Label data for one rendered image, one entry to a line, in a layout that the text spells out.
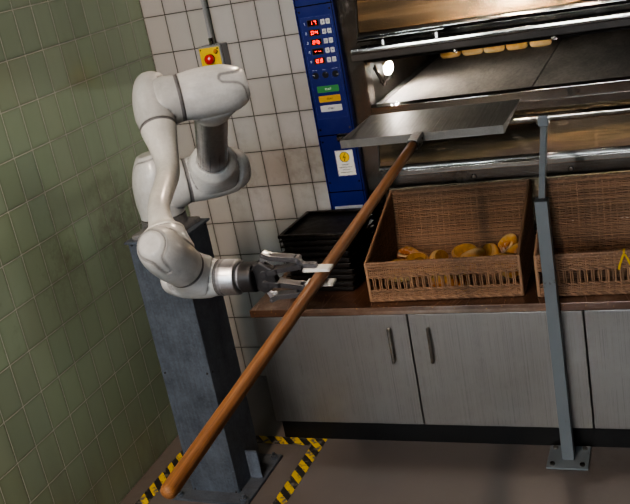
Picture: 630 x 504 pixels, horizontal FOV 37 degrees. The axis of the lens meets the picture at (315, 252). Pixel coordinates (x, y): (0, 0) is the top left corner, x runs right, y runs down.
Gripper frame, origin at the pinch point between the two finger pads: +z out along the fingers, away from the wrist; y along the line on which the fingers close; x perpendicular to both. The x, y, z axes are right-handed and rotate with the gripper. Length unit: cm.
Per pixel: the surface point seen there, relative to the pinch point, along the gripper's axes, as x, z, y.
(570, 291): -100, 44, 58
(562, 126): -154, 39, 18
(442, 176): -152, -7, 34
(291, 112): -154, -66, 4
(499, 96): -154, 18, 5
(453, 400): -93, 1, 98
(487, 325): -95, 16, 68
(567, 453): -86, 40, 114
